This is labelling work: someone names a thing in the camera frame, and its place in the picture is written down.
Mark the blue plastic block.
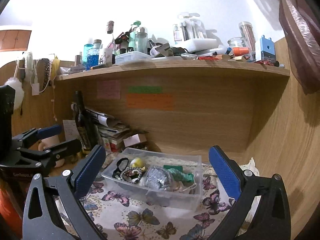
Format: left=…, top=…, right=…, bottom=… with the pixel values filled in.
left=260, top=35, right=276, bottom=62

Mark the clear plastic storage box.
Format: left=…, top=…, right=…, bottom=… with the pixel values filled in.
left=102, top=148, right=203, bottom=211

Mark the white handwritten note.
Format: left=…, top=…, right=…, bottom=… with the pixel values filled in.
left=63, top=120, right=80, bottom=141

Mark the silver sequin pouch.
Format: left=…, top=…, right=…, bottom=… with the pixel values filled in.
left=144, top=165, right=174, bottom=191

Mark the cream ceramic mug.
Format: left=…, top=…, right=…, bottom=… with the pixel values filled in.
left=38, top=135, right=65, bottom=168

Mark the pink sticky note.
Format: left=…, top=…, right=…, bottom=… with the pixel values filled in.
left=97, top=80, right=121, bottom=100

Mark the glass jar orange lid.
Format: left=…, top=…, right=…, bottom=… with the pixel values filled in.
left=227, top=37, right=251, bottom=56

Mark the blue liquid bottle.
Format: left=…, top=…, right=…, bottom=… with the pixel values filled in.
left=86, top=40, right=101, bottom=70

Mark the orange sticky note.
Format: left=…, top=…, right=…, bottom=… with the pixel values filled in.
left=126, top=93, right=174, bottom=111

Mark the dark wine bottle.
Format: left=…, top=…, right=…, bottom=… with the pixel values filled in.
left=75, top=90, right=98, bottom=153

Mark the clear box on shelf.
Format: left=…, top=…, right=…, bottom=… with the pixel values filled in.
left=116, top=51, right=152, bottom=66

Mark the white fluffy pompom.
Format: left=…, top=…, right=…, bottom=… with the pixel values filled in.
left=5, top=77, right=24, bottom=110

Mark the white drawstring cloth pouch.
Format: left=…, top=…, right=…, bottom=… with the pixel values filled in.
left=166, top=180, right=197, bottom=194

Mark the small white pink box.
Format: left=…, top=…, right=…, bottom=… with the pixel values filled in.
left=123, top=134, right=147, bottom=147

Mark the green knitted cloth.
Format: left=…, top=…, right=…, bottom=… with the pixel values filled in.
left=163, top=165, right=194, bottom=183

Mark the yellow round soft ball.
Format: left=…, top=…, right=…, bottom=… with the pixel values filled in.
left=130, top=157, right=146, bottom=172

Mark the butterfly print tablecloth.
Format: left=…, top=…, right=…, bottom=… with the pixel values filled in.
left=80, top=164, right=235, bottom=239

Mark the green sticky note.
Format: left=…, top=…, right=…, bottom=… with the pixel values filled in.
left=127, top=86, right=163, bottom=94

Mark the stack of papers and magazines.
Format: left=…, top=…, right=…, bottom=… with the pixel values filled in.
left=86, top=108, right=131, bottom=152

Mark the black beaded fabric pouch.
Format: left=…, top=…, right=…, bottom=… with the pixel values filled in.
left=112, top=158, right=147, bottom=184

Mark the mauve curtain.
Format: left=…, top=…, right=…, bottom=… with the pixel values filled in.
left=279, top=0, right=319, bottom=94

